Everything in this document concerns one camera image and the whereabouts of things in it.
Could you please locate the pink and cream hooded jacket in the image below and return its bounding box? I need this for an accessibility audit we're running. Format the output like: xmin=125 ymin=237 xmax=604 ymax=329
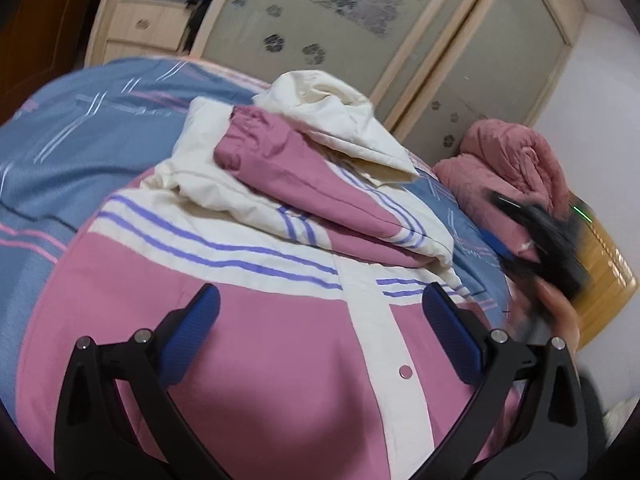
xmin=15 ymin=71 xmax=526 ymax=480

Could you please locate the plain frosted sliding door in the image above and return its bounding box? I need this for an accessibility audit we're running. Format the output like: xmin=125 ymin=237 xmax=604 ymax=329
xmin=395 ymin=0 xmax=586 ymax=161

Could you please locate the small wardrobe drawer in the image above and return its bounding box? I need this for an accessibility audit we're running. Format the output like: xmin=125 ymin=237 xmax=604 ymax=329
xmin=85 ymin=40 xmax=183 ymax=68

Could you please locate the wooden bed headboard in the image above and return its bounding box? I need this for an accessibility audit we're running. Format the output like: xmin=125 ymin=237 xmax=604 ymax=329
xmin=565 ymin=195 xmax=640 ymax=351

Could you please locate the person's right hand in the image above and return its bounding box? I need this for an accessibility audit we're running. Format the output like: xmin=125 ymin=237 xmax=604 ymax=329
xmin=520 ymin=279 xmax=582 ymax=353

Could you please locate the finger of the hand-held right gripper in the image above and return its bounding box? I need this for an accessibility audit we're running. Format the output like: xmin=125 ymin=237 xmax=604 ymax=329
xmin=487 ymin=191 xmax=538 ymax=223
xmin=477 ymin=230 xmax=543 ymax=281

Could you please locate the brown wooden room door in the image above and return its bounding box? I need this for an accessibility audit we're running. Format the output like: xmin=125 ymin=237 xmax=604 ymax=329
xmin=0 ymin=0 xmax=116 ymax=111

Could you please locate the light wooden wardrobe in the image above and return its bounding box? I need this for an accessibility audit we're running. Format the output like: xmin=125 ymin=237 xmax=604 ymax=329
xmin=82 ymin=0 xmax=588 ymax=161

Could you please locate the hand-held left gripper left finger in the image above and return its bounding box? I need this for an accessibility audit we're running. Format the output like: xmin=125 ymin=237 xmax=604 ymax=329
xmin=54 ymin=283 xmax=231 ymax=480

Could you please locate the flower-patterned frosted sliding door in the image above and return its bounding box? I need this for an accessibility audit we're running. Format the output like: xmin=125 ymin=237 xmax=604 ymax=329
xmin=192 ymin=0 xmax=501 ymax=121

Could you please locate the rolled pink quilt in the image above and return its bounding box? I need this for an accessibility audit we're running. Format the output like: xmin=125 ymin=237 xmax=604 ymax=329
xmin=432 ymin=119 xmax=571 ymax=266

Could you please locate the blue striped bed sheet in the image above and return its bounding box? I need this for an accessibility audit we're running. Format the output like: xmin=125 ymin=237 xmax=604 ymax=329
xmin=0 ymin=57 xmax=511 ymax=411

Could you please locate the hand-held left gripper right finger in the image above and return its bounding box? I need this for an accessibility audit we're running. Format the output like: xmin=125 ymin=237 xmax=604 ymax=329
xmin=415 ymin=281 xmax=590 ymax=480

